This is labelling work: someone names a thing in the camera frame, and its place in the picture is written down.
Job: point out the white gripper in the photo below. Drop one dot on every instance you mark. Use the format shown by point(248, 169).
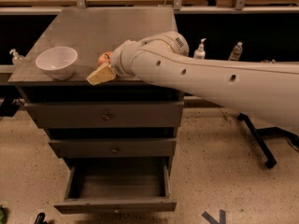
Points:
point(119, 61)

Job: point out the red apple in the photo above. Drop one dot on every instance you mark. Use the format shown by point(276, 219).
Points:
point(104, 57)

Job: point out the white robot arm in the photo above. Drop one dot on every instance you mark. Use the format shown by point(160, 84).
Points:
point(268, 91)

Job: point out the grey top drawer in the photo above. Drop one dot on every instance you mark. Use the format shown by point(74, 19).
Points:
point(105, 115)

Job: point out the grey drawer cabinet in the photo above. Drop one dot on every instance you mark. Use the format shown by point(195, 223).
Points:
point(91, 32)

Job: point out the grey middle drawer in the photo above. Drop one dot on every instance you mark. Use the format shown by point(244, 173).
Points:
point(109, 148)

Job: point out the grey open bottom drawer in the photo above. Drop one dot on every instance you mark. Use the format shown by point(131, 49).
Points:
point(117, 185)

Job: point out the white ceramic bowl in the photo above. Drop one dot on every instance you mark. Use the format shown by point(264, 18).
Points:
point(58, 63)

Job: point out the clear pump sanitizer bottle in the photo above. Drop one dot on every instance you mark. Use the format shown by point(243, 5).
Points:
point(16, 57)

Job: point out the white pump lotion bottle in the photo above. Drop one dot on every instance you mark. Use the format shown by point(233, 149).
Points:
point(200, 52)

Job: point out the clear plastic water bottle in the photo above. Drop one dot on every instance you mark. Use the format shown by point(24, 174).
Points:
point(236, 52)

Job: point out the black stand base leg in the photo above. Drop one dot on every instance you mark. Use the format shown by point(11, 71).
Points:
point(270, 160)

